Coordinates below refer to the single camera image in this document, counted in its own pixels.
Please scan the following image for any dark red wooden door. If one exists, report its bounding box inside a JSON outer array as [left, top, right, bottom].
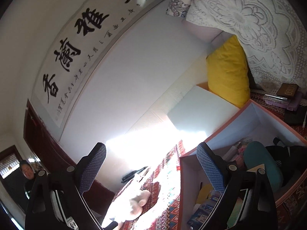
[[23, 101, 115, 217]]

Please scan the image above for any yellow pillow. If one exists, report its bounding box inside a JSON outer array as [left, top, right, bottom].
[[206, 35, 250, 108]]

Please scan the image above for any calligraphy scroll painting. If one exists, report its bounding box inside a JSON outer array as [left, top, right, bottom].
[[33, 0, 163, 128]]

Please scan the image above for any brown digital clock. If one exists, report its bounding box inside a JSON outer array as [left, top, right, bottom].
[[276, 83, 299, 98]]

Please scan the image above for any blue battery blister pack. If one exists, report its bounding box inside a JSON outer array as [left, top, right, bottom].
[[187, 191, 221, 229]]

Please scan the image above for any purple pencil case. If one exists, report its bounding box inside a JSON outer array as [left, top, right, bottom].
[[262, 91, 303, 111]]

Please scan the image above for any white foam block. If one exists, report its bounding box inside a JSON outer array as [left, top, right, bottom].
[[168, 86, 239, 136]]

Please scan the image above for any person in doorway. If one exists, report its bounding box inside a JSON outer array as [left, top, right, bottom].
[[19, 160, 37, 199]]

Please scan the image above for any teal round object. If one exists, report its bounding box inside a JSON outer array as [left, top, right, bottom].
[[243, 141, 283, 192]]

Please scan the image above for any colourful patterned tablecloth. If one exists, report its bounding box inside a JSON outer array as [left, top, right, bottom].
[[102, 141, 186, 229]]

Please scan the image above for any white plush toy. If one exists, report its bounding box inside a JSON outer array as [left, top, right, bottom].
[[109, 174, 151, 223]]

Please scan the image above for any white lace cushion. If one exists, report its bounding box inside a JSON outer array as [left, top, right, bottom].
[[186, 0, 306, 91]]

